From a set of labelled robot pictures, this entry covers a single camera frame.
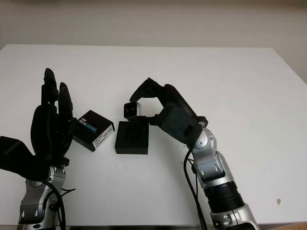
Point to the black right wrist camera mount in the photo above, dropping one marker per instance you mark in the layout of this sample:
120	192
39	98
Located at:
177	124

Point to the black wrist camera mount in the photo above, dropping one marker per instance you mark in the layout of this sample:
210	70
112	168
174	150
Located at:
177	124
13	149

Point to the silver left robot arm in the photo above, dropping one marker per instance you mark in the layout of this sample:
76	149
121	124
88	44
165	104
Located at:
36	194

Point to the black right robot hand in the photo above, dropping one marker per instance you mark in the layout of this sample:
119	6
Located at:
175	98

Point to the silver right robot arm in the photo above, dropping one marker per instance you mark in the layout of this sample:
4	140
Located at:
208	167

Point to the black camera box base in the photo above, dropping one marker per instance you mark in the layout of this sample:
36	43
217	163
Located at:
122	147

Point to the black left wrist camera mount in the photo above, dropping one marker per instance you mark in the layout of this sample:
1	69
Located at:
13	149

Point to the small silver depth camera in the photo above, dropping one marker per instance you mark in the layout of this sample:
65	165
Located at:
131	109

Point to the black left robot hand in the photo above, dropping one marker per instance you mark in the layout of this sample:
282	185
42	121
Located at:
48	129

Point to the black RealSense box lid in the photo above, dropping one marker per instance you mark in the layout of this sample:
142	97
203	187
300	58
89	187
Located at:
100	124

